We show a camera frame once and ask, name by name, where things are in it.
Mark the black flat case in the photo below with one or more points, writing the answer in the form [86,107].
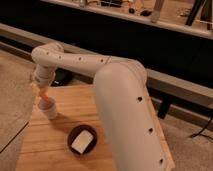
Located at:
[62,78]

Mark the small orange pepper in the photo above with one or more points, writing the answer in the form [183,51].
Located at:
[43,95]

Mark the white sponge block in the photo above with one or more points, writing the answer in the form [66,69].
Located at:
[82,141]

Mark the dark brown bowl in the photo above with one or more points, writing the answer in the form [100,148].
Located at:
[75,132]

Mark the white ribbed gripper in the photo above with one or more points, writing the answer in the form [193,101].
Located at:
[43,77]

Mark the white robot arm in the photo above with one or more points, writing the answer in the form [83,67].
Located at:
[122,102]

